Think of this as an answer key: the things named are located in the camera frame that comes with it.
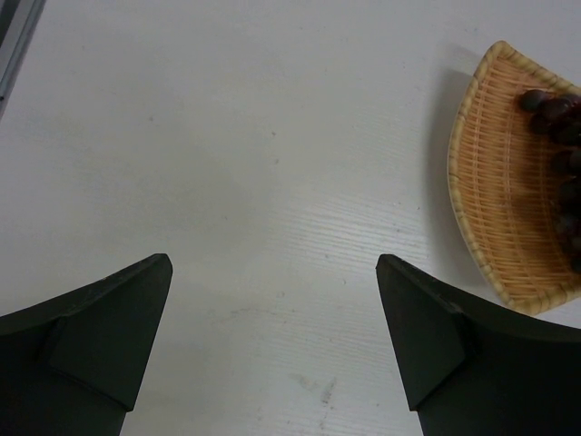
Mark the left aluminium frame rail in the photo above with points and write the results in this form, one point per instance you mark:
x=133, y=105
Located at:
x=19, y=18

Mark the dark red grape bunch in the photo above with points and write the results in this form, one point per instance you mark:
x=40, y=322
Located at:
x=557, y=117

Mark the woven triangular bamboo basket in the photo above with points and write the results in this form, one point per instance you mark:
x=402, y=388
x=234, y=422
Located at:
x=501, y=188

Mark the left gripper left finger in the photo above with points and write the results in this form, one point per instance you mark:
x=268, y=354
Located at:
x=74, y=364

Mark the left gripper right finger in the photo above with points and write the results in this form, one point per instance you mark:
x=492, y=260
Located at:
x=471, y=367

